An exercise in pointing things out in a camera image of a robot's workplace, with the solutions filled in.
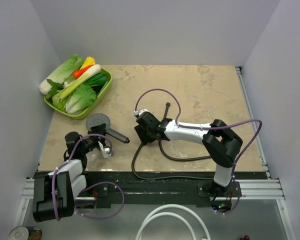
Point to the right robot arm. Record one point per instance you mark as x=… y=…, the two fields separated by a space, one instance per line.
x=221 y=142

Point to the red small object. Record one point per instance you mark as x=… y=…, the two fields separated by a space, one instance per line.
x=246 y=237

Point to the grey shower head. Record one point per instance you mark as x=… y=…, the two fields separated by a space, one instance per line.
x=100 y=118

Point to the white leek toy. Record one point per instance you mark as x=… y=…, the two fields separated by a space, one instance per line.
x=90 y=72

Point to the napa cabbage toy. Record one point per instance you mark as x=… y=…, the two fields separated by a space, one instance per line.
x=61 y=72

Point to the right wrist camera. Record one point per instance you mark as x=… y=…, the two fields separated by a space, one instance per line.
x=137 y=113

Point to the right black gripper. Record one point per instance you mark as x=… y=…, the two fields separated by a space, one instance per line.
x=141 y=131

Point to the tin can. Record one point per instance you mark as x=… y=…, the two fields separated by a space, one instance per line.
x=25 y=233

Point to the dark green vegetable toy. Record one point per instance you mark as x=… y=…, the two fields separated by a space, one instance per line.
x=96 y=81

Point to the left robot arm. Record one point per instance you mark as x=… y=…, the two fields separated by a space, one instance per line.
x=54 y=193

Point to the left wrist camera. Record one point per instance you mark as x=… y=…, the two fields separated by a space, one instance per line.
x=105 y=150

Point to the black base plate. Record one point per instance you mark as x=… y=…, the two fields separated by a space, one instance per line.
x=124 y=187

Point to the green lettuce toy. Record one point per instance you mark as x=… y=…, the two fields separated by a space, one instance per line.
x=74 y=100

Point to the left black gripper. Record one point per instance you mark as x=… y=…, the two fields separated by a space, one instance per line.
x=98 y=130

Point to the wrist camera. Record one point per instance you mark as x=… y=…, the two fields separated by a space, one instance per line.
x=105 y=150
x=137 y=113

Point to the yellow pepper toy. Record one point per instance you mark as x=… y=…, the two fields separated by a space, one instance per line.
x=89 y=61

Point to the green plastic tray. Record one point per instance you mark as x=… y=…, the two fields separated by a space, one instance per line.
x=84 y=113

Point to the orange carrot toy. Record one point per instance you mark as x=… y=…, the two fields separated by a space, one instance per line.
x=79 y=72

